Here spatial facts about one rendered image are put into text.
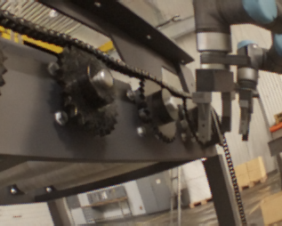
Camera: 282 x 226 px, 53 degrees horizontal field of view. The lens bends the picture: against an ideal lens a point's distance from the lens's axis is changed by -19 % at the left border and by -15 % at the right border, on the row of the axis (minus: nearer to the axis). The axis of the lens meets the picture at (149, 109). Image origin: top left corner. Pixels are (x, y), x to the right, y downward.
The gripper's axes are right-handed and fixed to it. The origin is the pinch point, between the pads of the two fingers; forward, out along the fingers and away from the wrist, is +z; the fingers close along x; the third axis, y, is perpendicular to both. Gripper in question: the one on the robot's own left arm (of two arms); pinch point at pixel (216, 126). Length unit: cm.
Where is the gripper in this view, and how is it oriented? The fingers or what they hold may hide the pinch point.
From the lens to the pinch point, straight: 77.4
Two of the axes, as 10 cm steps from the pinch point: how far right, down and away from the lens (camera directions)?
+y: -8.2, -0.3, 5.7
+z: 0.1, 10.0, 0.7
